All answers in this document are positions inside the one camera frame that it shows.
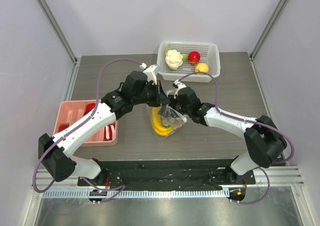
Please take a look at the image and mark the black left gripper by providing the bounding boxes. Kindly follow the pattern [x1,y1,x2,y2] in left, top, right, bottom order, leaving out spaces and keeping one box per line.
[132,80,171,108]

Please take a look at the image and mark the clear zip top bag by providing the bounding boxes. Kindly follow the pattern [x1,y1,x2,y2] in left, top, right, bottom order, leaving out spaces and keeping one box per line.
[150,105,187,141]

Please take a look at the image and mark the yellow fake lemon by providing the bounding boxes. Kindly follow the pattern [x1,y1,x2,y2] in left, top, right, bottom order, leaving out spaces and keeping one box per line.
[195,63,209,74]

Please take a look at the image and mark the white fake cauliflower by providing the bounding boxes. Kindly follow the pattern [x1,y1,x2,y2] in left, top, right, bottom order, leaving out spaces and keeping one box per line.
[165,45,189,70]

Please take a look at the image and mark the red fake pomegranate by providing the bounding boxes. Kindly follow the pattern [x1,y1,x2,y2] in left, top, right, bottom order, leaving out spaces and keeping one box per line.
[188,51,201,64]

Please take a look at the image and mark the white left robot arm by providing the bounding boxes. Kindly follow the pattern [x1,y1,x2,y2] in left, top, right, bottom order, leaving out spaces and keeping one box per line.
[38,70,170,186]

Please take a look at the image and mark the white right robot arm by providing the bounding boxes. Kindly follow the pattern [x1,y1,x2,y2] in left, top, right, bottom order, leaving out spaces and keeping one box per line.
[167,87,287,184]

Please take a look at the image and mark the yellow fake bananas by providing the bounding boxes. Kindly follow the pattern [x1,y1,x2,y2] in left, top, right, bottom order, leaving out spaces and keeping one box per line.
[151,107,174,137]

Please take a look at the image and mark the white perforated plastic basket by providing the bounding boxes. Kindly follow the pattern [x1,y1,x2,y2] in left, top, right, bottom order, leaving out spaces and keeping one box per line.
[157,41,221,81]

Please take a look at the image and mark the red white striped cloth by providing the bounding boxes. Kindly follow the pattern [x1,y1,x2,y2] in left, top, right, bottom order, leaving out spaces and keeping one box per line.
[103,124,116,141]

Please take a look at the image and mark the red cloth upper compartment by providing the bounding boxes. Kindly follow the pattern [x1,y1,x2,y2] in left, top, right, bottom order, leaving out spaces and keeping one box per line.
[83,103,96,116]

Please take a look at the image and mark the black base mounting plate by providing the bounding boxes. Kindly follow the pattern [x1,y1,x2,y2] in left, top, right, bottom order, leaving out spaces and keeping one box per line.
[91,159,256,192]

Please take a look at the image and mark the pink compartment tray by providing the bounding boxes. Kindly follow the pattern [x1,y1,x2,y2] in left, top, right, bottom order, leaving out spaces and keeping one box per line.
[53,100,119,147]

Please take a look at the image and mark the red cloth lower left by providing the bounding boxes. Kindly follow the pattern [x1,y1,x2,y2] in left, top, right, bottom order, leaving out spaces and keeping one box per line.
[57,124,69,133]

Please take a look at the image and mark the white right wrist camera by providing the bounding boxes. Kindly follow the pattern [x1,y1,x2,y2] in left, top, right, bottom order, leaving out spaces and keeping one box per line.
[173,79,186,99]

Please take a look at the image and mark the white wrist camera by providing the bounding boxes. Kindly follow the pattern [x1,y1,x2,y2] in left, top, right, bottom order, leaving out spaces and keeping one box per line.
[173,79,186,99]
[139,63,160,85]

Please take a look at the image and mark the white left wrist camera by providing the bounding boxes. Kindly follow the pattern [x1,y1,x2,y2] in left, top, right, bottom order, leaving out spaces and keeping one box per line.
[139,63,160,85]

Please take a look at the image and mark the white slotted cable duct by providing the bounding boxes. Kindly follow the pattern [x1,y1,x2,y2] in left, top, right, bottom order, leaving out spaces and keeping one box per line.
[42,188,230,199]

